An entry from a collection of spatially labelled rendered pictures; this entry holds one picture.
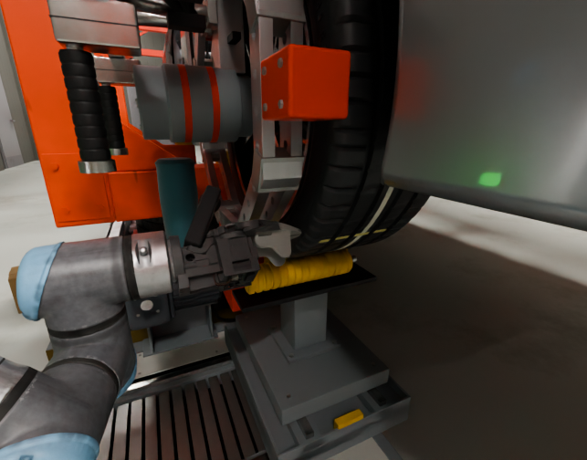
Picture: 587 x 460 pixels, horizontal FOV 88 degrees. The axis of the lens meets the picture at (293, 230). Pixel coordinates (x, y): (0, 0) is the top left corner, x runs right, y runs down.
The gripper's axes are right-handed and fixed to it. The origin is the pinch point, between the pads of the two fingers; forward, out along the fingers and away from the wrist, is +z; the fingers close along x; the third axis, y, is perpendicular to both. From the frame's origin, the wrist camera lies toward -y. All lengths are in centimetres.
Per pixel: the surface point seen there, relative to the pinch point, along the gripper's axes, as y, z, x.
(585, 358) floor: 50, 116, -40
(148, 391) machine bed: 14, -30, -67
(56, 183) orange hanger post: -46, -47, -44
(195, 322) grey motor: -5, -13, -80
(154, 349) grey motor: 1, -28, -77
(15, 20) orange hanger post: -76, -47, -15
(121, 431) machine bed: 22, -37, -60
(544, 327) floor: 38, 124, -53
